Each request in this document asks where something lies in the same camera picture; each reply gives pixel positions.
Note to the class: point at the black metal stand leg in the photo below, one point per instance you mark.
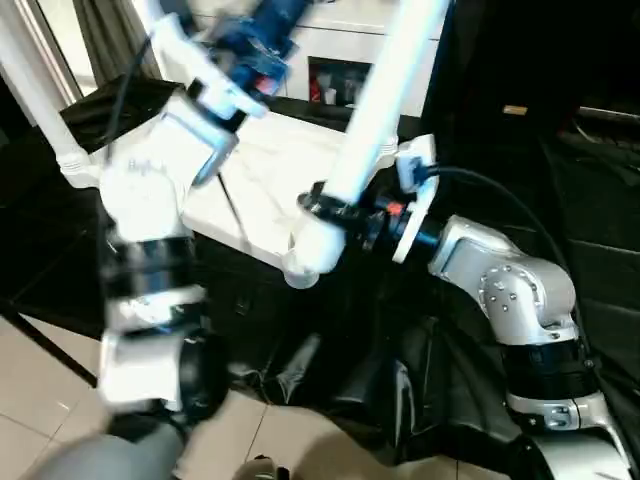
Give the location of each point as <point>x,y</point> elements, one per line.
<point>45,342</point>

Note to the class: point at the small yellow label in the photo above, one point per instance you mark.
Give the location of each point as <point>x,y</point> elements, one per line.
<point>515,110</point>

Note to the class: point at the black work surface mat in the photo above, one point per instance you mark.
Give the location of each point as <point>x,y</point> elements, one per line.
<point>350,340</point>

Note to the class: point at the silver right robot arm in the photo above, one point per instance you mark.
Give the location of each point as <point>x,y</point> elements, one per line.
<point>515,290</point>

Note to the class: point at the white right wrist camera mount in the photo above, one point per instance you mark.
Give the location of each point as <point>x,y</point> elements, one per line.
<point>415,220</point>

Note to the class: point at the white plastic table top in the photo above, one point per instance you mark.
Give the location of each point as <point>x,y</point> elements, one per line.
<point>280,165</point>

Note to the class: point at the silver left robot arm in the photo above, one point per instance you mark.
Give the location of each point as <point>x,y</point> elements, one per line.
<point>145,200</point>

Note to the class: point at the white glass-door cabinet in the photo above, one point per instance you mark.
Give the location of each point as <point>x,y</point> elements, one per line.
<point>350,35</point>

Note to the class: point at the black metal bar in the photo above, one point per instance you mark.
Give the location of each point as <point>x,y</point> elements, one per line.
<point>610,115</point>

